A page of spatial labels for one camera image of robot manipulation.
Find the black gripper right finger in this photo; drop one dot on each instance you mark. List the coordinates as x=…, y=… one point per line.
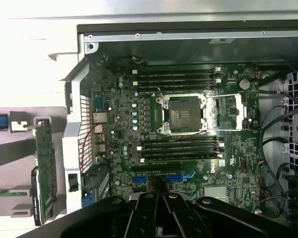
x=188, y=223

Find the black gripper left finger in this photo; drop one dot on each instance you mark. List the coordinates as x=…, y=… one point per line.
x=144, y=215

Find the silver chipset heatsink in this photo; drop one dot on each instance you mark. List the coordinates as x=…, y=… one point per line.
x=216, y=192

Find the blue expansion slot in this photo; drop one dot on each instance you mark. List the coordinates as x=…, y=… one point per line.
x=176, y=178

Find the black expansion slot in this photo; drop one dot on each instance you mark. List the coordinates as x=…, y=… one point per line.
x=156, y=166

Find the black RAM slot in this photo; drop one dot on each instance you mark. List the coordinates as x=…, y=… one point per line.
x=178, y=141
x=176, y=82
x=178, y=158
x=176, y=70
x=178, y=147
x=178, y=153
x=176, y=87
x=176, y=76

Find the green motherboard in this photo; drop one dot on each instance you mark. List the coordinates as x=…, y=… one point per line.
x=238, y=148

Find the CPU socket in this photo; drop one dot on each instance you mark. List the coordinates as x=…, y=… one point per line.
x=183, y=114

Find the silver socket cover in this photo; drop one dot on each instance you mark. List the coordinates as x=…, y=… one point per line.
x=239, y=111

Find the grey parts rack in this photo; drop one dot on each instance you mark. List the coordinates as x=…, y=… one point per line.
x=15, y=171

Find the green RAM stick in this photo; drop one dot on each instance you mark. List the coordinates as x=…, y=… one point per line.
x=5, y=193

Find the coin cell battery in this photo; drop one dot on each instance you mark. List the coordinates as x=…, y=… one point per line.
x=244, y=84

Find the black open PC case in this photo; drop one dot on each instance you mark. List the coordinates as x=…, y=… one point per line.
x=188, y=49

